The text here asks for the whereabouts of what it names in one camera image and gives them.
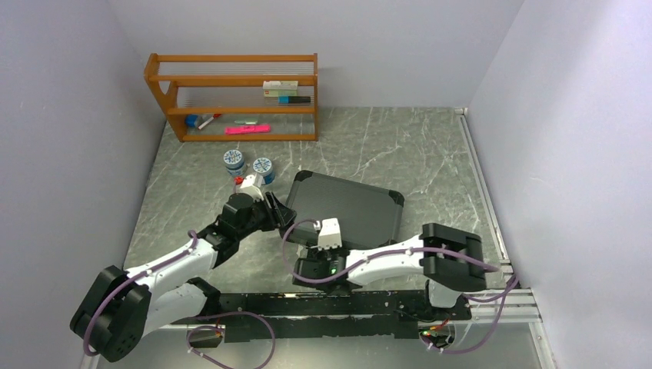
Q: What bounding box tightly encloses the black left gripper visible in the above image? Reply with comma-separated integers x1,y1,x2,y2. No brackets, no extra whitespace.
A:
238,193,296,241

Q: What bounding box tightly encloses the black poker set case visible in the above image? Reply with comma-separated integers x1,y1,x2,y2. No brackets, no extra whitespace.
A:
285,170,404,250

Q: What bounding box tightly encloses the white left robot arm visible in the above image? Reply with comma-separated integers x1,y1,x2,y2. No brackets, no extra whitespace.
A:
70,192,297,362

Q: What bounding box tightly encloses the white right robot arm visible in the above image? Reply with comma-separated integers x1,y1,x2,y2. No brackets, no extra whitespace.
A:
290,218,499,319

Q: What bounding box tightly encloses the blue white lidded jar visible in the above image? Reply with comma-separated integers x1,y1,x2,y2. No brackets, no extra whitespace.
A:
223,149,247,177
252,158,275,185

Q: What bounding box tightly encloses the pink highlighter marker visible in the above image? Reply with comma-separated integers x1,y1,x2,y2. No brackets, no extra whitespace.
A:
225,125,271,135

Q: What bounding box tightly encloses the teal marker pen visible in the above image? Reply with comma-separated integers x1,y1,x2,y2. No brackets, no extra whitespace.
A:
278,95,312,105

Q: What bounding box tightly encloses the red white marker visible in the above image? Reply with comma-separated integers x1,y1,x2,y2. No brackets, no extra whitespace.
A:
197,114,221,130

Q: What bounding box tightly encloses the white red box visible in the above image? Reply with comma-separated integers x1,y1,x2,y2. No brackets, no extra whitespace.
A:
262,80,299,93

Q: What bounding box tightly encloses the blue capped small bottle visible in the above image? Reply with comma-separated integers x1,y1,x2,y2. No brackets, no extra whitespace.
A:
185,115,202,128

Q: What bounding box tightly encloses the orange wooden shelf rack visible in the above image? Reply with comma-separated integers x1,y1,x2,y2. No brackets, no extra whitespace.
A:
144,53,319,142

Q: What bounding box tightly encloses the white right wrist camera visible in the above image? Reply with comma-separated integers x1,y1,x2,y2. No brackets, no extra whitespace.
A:
314,218,343,251

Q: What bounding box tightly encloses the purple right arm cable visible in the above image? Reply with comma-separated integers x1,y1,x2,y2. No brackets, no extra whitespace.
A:
281,218,520,355

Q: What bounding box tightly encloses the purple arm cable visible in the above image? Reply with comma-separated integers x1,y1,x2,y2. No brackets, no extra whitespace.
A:
281,218,520,355
82,230,277,369

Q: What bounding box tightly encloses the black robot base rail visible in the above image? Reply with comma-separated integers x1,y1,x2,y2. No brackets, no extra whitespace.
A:
177,290,472,343

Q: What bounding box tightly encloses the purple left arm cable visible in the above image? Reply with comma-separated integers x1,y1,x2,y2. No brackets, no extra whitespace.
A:
82,230,277,369

